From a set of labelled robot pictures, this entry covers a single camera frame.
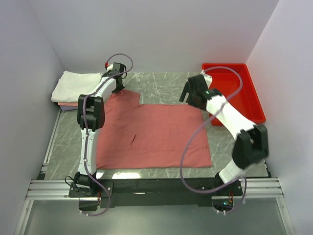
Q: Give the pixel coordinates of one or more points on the pink red t shirt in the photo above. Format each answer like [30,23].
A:
[138,135]

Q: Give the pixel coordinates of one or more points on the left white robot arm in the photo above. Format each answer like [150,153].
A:
[91,118]

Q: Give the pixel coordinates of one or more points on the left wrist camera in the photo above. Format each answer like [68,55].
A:
[108,66]

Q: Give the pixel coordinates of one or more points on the white folded t shirt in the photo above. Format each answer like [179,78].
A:
[71,85]

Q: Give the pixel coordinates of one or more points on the aluminium frame rail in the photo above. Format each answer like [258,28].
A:
[58,189]

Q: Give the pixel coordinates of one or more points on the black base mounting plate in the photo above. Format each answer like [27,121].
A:
[149,192]

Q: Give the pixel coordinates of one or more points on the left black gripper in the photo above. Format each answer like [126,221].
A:
[119,89]

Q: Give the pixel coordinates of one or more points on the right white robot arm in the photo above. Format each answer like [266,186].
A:
[251,140]

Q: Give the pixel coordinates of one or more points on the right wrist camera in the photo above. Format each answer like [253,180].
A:
[208,78]

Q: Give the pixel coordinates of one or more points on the red plastic bin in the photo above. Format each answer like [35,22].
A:
[246,101]

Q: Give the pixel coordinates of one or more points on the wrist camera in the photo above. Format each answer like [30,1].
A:
[208,78]
[108,66]

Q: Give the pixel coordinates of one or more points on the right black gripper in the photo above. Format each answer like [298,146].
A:
[190,102]

